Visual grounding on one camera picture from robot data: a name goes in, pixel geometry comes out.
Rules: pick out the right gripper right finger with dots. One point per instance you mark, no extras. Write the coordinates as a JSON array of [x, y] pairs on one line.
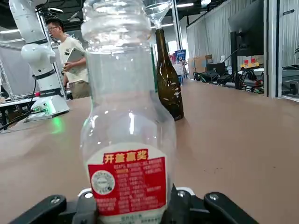
[[210, 210]]

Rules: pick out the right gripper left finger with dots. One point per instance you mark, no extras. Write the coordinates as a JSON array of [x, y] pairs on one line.
[[51, 210]]

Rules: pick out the clear drink bottle red label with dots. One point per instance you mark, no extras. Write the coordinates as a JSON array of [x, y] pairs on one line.
[[128, 93]]

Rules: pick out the dark glass bottle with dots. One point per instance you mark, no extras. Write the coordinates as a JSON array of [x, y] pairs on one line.
[[170, 93]]

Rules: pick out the brown cardboard carton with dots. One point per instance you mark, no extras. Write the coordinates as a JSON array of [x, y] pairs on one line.
[[198, 64]]

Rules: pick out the white tablet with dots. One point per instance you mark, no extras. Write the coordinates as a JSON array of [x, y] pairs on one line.
[[74, 58]]

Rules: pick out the pink snack box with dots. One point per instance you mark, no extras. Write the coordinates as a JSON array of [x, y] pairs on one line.
[[173, 58]]

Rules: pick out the person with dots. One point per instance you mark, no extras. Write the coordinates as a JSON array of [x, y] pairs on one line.
[[74, 44]]

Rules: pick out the black monitor with stand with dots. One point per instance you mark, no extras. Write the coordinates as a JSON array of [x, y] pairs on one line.
[[247, 28]]

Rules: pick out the aluminium frame post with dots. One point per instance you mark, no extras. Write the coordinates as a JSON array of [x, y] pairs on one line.
[[274, 46]]

